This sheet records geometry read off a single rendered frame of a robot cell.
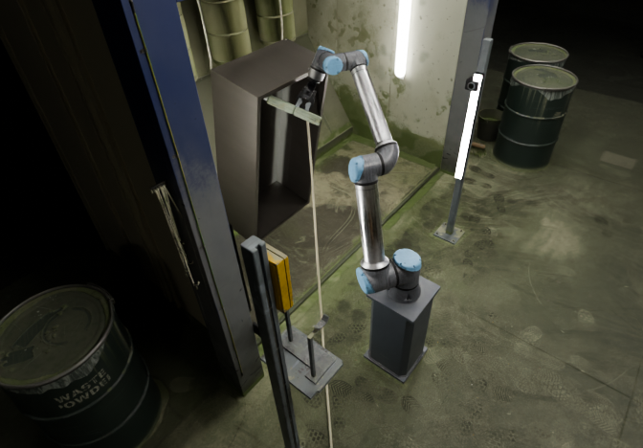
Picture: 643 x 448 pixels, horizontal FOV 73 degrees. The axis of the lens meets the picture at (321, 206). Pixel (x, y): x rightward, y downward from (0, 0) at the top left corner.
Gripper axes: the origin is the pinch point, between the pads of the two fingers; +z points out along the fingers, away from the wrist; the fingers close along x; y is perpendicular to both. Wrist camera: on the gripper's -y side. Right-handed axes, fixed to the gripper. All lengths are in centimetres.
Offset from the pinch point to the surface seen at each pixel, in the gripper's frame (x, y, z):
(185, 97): 34, -89, -8
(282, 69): 18.4, 8.9, -16.4
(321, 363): -56, -85, 80
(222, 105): 40.9, -0.6, 14.0
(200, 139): 26, -82, 7
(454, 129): -130, 174, -10
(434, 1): -58, 162, -96
